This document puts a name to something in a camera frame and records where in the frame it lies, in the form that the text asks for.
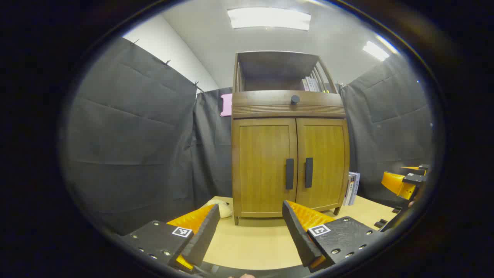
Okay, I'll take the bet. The wooden drawer with black knob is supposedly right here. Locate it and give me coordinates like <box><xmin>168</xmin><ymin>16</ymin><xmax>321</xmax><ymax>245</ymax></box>
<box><xmin>232</xmin><ymin>90</ymin><xmax>346</xmax><ymax>119</ymax></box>

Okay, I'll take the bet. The white orange spine book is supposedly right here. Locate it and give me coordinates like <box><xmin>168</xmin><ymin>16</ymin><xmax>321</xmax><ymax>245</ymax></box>
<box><xmin>343</xmin><ymin>173</ymin><xmax>355</xmax><ymax>206</ymax></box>

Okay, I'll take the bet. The wooden double-door shoe cabinet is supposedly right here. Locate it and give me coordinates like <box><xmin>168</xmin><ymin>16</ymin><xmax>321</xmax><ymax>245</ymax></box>
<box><xmin>231</xmin><ymin>50</ymin><xmax>351</xmax><ymax>226</ymax></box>

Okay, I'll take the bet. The large rectangular ceiling light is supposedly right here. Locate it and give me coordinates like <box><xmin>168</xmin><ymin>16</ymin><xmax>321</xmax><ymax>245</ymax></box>
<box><xmin>227</xmin><ymin>7</ymin><xmax>311</xmax><ymax>31</ymax></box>

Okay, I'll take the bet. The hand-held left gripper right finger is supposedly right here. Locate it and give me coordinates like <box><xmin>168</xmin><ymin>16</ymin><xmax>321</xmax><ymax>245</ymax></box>
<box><xmin>282</xmin><ymin>200</ymin><xmax>378</xmax><ymax>273</ymax></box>

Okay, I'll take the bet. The small ceiling light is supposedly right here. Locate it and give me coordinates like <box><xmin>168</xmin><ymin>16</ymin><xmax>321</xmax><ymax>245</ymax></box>
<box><xmin>362</xmin><ymin>40</ymin><xmax>390</xmax><ymax>62</ymax></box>

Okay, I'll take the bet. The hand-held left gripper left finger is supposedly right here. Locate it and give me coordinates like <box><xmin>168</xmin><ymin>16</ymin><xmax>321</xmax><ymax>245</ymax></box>
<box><xmin>119</xmin><ymin>204</ymin><xmax>221</xmax><ymax>274</ymax></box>

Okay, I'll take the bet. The grey blue spine book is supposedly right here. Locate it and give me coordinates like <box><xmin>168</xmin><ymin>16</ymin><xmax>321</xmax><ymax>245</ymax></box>
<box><xmin>349</xmin><ymin>171</ymin><xmax>361</xmax><ymax>206</ymax></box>

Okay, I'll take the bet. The cream rounded object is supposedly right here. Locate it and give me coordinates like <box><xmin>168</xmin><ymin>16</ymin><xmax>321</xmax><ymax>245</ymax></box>
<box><xmin>204</xmin><ymin>199</ymin><xmax>233</xmax><ymax>219</ymax></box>

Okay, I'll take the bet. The wooden cabinet door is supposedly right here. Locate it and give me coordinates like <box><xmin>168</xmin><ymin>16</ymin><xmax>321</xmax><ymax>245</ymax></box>
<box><xmin>296</xmin><ymin>118</ymin><xmax>350</xmax><ymax>211</ymax></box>
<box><xmin>233</xmin><ymin>118</ymin><xmax>298</xmax><ymax>215</ymax></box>

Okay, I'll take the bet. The black backdrop cloth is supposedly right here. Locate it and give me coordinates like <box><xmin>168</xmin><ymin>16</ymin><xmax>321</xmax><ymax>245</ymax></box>
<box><xmin>61</xmin><ymin>37</ymin><xmax>437</xmax><ymax>237</ymax></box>

